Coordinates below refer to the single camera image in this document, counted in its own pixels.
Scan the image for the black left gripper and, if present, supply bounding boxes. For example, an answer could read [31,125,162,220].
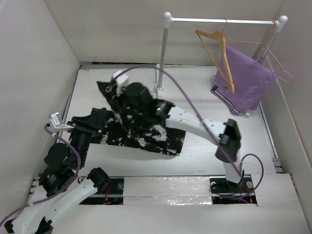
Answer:
[68,107,108,167]

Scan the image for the white silver clothes rack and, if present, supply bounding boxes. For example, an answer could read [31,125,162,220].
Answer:
[154,12,288,94]

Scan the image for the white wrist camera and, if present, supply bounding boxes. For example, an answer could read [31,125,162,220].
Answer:
[110,70,129,97]
[49,112,74,133]

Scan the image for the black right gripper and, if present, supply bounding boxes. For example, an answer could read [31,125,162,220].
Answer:
[110,84,146,117]

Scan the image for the pink wire hanger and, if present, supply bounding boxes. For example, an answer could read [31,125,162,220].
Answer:
[225,20,295,85]

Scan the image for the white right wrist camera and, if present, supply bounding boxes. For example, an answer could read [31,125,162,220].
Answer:
[110,70,129,97]

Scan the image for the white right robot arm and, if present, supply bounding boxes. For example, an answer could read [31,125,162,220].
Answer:
[116,81,244,192]

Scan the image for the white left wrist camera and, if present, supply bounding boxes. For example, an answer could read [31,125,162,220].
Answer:
[49,112,74,133]

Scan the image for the silver tape strip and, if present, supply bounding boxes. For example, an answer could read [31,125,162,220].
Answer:
[123,176,212,206]

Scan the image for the purple garment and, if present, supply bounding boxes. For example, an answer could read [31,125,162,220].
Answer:
[211,46,277,115]

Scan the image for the wooden hanger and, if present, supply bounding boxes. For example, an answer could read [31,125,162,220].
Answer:
[195,20,236,95]

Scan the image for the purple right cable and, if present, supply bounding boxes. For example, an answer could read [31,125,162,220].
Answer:
[116,65,265,203]

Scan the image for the black white patterned trousers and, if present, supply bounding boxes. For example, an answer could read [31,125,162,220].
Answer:
[89,80,187,156]

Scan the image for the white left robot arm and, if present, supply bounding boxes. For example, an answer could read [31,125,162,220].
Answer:
[0,108,110,234]

